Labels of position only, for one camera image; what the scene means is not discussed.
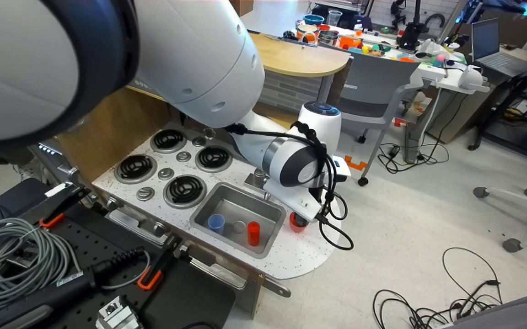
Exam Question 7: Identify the black power cable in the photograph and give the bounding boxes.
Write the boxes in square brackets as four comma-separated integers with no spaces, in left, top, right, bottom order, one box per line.
[87,246,155,293]

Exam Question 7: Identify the orange plastic cylinder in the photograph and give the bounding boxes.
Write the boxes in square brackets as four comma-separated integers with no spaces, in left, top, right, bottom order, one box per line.
[245,220,263,249]

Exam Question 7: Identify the coiled grey cable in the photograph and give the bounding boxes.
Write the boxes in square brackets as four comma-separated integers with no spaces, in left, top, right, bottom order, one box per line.
[0,216,86,311]

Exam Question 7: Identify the silver metal bracket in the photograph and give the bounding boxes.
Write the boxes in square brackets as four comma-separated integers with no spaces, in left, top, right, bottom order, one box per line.
[42,180,76,202]

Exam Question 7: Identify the light grey chair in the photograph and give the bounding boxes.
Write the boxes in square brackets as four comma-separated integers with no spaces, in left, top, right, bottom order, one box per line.
[435,286,527,329]

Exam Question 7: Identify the orange plastic toy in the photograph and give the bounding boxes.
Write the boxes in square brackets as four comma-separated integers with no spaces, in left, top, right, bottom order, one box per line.
[334,34,364,54]

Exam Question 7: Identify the blue round container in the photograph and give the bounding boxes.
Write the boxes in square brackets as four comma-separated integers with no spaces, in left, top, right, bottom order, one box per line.
[302,13,327,30]

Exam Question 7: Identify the white chair base with casters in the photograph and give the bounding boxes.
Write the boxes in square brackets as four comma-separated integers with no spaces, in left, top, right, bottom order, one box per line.
[470,182,527,256]

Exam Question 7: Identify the wooden toy kitchen unit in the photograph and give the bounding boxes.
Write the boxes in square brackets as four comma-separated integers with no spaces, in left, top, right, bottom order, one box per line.
[27,32,351,319]

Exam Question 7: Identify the grey laptop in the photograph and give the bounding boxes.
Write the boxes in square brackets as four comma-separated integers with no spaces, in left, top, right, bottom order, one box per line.
[466,17,527,81]

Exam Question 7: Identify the round black toy stove burner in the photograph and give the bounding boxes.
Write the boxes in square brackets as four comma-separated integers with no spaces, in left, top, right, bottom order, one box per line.
[113,152,159,187]
[161,174,208,211]
[192,145,234,176]
[150,129,190,154]

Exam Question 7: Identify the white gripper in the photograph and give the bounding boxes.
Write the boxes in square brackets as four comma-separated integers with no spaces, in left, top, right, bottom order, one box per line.
[263,183,329,224]

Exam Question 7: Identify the black metal rack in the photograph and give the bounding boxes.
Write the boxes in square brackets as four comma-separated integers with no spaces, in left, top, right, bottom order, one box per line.
[466,57,527,169]

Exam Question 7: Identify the white round object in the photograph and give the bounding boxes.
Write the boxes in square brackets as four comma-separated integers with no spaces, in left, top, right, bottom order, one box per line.
[455,65,486,96]

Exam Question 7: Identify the white labelled device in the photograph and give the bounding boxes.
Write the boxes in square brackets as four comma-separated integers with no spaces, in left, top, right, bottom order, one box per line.
[93,295,140,329]

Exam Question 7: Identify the black floor cable bundle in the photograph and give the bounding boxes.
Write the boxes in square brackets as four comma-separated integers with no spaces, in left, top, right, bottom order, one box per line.
[373,136,453,178]

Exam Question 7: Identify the blue cup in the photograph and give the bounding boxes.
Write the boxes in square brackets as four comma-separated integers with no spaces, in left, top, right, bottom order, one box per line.
[206,213,228,238]

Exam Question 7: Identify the tangled black floor cables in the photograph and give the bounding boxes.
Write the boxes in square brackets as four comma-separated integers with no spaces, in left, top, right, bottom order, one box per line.
[369,244,505,329]

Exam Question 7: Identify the grey white office chair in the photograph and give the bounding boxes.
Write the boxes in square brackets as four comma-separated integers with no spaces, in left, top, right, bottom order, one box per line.
[329,54,446,189]

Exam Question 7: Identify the black stand on table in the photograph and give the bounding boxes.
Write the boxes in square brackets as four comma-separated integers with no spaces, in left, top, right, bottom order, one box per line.
[393,0,450,52]

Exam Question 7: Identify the black perforated robot table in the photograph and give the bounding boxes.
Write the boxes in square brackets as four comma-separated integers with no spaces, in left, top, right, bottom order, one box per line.
[0,176,239,329]

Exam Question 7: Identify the small orange clamp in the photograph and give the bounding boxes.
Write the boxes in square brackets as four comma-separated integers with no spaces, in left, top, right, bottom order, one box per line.
[34,209,69,235]

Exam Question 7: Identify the grey toy sink basin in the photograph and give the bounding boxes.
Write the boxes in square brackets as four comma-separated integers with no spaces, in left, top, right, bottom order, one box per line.
[190,182,287,260]

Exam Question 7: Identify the white cluttered table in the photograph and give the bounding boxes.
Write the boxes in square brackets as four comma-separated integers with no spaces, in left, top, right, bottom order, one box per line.
[360,34,499,149]

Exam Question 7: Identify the black orange clamp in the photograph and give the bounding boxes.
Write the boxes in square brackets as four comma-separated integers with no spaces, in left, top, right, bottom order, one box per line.
[133,235,181,295]

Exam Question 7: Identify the orange cup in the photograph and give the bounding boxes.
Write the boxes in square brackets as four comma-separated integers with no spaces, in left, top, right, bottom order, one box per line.
[287,211,309,235]

